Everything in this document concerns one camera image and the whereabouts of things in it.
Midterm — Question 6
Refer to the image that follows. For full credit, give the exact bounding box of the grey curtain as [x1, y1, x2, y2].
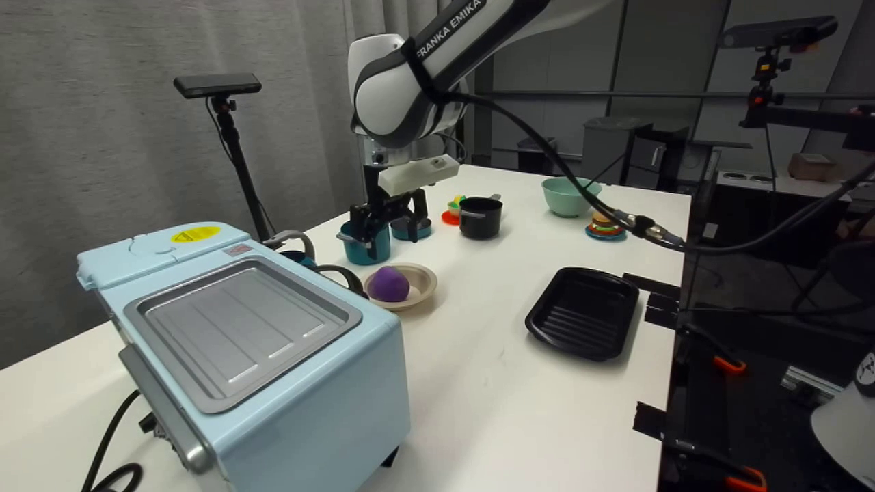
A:
[0, 0, 476, 370]

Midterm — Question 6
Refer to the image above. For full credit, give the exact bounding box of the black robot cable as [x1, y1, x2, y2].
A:
[435, 85, 875, 258]

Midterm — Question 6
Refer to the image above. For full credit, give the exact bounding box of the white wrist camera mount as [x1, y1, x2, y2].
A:
[376, 152, 463, 198]

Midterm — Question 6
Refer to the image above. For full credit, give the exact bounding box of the teal toy kettle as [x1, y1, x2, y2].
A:
[260, 226, 324, 273]

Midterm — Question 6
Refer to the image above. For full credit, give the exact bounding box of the toy burger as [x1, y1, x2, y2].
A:
[584, 208, 633, 245]

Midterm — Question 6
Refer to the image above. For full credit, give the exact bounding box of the cream bowl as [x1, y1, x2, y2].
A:
[362, 258, 440, 314]

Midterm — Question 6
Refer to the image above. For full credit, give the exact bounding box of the teal pan with grey handle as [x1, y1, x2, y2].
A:
[391, 213, 439, 245]

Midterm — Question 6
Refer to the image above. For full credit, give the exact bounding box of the orange handled clamp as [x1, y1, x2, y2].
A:
[709, 350, 753, 380]
[722, 462, 771, 492]

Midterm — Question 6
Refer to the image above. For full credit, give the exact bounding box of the black saucepan grey handle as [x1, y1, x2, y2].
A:
[458, 194, 507, 242]

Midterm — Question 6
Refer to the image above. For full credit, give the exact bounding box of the black baking tray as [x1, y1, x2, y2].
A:
[523, 264, 644, 364]

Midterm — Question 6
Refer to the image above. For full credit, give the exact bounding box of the grey cabinet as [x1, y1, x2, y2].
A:
[580, 115, 644, 185]

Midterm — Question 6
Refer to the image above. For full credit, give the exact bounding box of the black camera bar on tripod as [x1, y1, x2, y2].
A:
[173, 70, 265, 101]

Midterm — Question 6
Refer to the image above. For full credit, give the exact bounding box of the light blue toaster oven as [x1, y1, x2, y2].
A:
[75, 217, 413, 492]

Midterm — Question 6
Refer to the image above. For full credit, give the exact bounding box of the black tripod stand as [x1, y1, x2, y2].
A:
[209, 93, 277, 245]

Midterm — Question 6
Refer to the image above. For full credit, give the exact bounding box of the brown cardboard box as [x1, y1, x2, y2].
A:
[786, 150, 842, 185]

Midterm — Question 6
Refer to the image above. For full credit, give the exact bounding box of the teal toy pot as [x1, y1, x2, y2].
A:
[336, 215, 396, 267]

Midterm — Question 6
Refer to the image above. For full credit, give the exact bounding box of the black box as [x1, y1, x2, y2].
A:
[625, 126, 697, 194]

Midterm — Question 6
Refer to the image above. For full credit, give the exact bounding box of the black camera boom mount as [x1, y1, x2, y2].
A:
[739, 45, 875, 152]

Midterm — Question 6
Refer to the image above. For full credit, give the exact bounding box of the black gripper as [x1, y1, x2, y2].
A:
[347, 161, 435, 242]

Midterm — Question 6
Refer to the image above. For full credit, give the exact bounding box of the teal green bowl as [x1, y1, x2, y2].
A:
[540, 174, 604, 220]

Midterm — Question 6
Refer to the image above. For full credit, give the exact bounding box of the black camera on boom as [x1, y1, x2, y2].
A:
[720, 12, 842, 53]

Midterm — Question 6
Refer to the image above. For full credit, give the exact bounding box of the black toaster power cord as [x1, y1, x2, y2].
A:
[81, 388, 152, 492]

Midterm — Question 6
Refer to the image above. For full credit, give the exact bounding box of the purple ball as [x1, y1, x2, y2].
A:
[368, 264, 413, 305]

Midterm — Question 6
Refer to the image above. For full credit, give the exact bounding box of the white round lamp shade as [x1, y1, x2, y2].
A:
[808, 353, 875, 492]

